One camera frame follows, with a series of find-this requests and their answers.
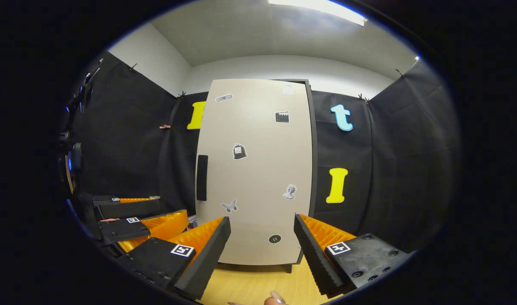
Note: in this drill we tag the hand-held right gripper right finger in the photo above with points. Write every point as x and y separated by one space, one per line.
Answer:
315 258

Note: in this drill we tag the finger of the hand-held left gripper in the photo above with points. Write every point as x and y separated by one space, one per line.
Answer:
123 228
127 208

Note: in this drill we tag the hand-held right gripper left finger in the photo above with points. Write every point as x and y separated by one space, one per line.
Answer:
207 258

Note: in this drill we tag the beige cabinet door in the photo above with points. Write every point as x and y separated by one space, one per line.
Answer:
258 169

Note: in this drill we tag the black backdrop cloth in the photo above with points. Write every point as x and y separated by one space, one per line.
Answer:
127 140

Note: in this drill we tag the black tripod rig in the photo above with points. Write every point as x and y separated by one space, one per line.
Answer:
76 159

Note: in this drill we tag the long ceiling light panel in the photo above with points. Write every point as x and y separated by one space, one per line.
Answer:
318 9

